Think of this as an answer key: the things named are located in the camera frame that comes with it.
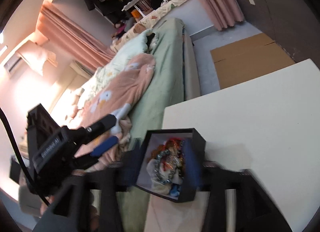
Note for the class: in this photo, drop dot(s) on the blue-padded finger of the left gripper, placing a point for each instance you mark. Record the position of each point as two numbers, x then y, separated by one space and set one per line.
92 158
85 135

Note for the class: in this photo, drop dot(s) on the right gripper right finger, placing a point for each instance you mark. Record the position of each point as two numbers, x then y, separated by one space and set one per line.
254 209

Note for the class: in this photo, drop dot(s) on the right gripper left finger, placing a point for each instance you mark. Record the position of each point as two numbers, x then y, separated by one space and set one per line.
89 202

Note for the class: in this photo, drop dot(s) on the black jewelry box white interior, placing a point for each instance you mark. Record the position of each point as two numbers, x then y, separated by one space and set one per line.
175 148

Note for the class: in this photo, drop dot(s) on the orange floral fleece blanket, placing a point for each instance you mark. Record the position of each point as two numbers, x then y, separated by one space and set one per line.
118 98

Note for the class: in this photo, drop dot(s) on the pink curtain left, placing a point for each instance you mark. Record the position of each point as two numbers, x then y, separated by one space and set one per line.
64 32

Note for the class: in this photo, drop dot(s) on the green bed mattress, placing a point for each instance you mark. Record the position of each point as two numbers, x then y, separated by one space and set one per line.
165 89

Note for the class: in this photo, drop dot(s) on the light green floral pillow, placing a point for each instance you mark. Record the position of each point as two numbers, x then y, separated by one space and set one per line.
104 75

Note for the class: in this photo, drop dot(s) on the flattened brown cardboard sheet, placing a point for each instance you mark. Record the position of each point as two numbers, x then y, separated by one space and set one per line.
248 59

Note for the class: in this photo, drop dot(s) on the small white folding table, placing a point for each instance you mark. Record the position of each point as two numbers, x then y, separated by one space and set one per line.
138 8

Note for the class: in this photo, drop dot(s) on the floral window seat cushion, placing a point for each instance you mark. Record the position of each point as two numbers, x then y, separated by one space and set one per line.
147 22

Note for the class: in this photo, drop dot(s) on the wall air conditioner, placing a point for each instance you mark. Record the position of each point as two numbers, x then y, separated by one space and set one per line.
14 62

